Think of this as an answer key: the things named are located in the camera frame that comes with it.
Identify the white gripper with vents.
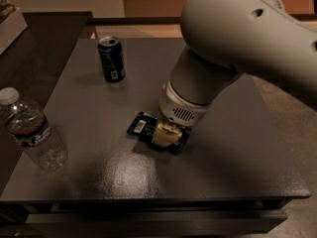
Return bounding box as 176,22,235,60
151,79,212,149

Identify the dark blue rxbar wrapper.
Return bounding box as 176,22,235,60
127,112,191,155

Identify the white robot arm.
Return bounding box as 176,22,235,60
152,0,317,148

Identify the clear plastic water bottle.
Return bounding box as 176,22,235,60
0,87,67,172

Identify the dark blue soda can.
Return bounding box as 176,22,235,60
97,36,126,82

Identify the dark table drawer front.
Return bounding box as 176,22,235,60
27,210,287,238

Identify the white box on cabinet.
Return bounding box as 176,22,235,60
0,8,28,55

